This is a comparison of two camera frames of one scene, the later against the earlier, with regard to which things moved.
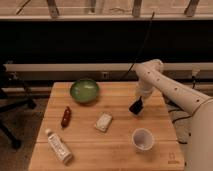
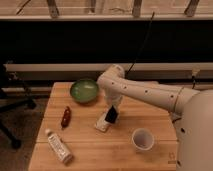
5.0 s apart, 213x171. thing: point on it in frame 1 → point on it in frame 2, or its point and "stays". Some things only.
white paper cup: [143, 139] stays
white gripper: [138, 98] → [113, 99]
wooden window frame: [107, 10] stays
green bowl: [84, 90] stays
